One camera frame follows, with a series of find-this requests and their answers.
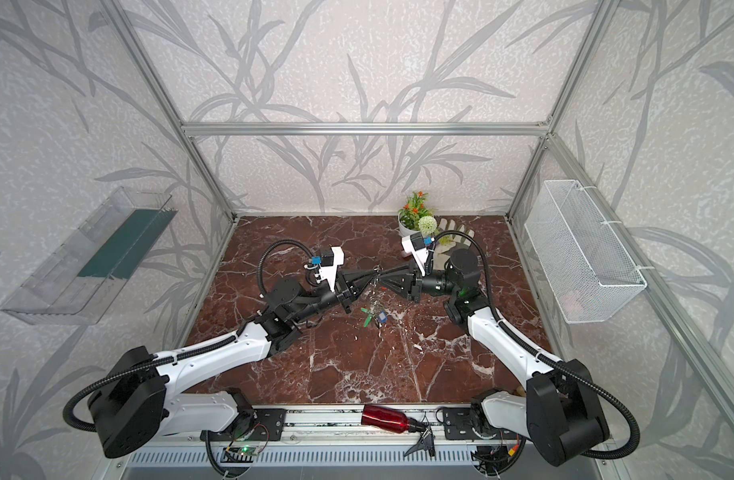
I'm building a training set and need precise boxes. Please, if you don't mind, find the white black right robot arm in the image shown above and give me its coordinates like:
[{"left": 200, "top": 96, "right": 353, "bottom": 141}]
[{"left": 378, "top": 249, "right": 609, "bottom": 466}]

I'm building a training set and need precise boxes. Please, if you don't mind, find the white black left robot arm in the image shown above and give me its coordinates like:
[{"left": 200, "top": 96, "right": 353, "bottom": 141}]
[{"left": 88, "top": 270, "right": 377, "bottom": 458}]

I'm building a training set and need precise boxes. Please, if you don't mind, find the beige grey garden glove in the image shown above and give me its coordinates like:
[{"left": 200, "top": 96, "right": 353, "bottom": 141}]
[{"left": 433, "top": 218, "right": 474, "bottom": 270}]

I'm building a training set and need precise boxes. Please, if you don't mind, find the white flower pot with plant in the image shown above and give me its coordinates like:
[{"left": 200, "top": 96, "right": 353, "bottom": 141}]
[{"left": 398, "top": 191, "right": 438, "bottom": 237}]

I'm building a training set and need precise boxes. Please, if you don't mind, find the red spray bottle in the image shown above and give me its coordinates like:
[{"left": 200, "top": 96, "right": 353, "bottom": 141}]
[{"left": 361, "top": 404, "right": 427, "bottom": 434}]

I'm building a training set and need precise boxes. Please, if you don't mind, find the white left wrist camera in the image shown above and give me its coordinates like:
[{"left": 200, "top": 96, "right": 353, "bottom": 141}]
[{"left": 307, "top": 246, "right": 345, "bottom": 293}]

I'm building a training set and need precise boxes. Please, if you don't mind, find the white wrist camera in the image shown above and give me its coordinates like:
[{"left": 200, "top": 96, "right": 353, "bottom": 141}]
[
  {"left": 307, "top": 246, "right": 345, "bottom": 293},
  {"left": 401, "top": 232, "right": 433, "bottom": 276}
]

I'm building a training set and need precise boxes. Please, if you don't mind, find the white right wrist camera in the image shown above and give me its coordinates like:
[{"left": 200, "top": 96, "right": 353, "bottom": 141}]
[{"left": 401, "top": 232, "right": 433, "bottom": 276}]

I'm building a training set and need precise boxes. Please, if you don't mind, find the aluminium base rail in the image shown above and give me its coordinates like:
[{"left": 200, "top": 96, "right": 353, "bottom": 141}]
[{"left": 123, "top": 403, "right": 614, "bottom": 466}]

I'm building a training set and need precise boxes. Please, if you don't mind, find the white wire mesh basket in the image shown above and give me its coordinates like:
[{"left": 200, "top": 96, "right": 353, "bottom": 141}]
[{"left": 525, "top": 180, "right": 647, "bottom": 324}]

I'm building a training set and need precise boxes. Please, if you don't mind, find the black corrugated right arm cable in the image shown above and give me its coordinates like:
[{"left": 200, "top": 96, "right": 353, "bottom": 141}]
[{"left": 429, "top": 230, "right": 641, "bottom": 461}]

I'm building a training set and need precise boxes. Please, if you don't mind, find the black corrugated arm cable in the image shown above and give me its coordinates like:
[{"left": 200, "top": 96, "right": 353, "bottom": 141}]
[
  {"left": 62, "top": 239, "right": 317, "bottom": 433},
  {"left": 429, "top": 230, "right": 641, "bottom": 461}
]

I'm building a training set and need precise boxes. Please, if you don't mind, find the clear plastic wall shelf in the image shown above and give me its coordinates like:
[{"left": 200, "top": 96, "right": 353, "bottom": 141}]
[{"left": 0, "top": 187, "right": 177, "bottom": 326}]

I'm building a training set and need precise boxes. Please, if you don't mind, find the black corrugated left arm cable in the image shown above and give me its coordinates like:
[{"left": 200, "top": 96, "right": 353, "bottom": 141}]
[{"left": 62, "top": 239, "right": 317, "bottom": 433}]

